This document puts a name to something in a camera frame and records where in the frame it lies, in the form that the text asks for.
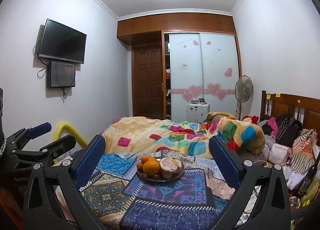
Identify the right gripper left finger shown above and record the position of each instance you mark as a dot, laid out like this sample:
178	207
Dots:
41	208

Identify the small wall monitor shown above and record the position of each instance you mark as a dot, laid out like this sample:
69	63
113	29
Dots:
60	75

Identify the dark purple plate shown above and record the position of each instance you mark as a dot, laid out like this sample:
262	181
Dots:
174	176

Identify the large orange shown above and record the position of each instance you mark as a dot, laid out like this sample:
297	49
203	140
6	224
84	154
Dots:
151	168

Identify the wardrobe with heart stickers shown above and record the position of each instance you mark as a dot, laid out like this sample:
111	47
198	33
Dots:
201	58

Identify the wall mounted black television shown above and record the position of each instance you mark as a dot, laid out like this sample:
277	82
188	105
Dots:
61	42

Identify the striped fabric bag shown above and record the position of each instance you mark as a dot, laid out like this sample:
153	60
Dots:
303	151

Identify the brown wooden door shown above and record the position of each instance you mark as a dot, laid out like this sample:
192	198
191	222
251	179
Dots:
147	81

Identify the medium orange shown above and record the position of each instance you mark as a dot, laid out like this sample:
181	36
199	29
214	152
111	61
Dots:
146	158

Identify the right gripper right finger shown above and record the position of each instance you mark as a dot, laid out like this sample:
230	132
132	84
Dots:
272	207

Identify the black backpack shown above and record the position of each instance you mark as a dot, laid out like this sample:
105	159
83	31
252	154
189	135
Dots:
288	131

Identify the yellow foam tube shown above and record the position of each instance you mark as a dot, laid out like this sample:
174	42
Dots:
65	127

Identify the pink quilted pouch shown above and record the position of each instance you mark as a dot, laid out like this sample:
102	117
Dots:
279	154

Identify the standing electric fan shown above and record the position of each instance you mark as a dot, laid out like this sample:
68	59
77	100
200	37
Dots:
243	92

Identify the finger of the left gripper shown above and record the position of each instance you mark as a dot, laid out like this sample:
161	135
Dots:
23	136
47	154

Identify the white bedside cabinet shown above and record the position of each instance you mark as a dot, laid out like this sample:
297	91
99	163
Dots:
197	111

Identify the large pomelo segment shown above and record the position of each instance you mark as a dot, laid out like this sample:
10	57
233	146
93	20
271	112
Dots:
170	166

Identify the blue patterned bedsheet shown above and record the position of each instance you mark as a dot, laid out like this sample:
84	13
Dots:
122	199

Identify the small tangerine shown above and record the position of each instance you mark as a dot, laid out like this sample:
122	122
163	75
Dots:
140	166

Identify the dark round chestnut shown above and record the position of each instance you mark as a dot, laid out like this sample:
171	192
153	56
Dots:
157	177

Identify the colourful patchwork blanket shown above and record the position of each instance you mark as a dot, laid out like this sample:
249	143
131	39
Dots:
145	135

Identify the wooden headboard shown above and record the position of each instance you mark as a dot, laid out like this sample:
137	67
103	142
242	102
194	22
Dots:
303	109

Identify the dark glass bottle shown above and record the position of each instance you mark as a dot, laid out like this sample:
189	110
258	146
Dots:
309	178

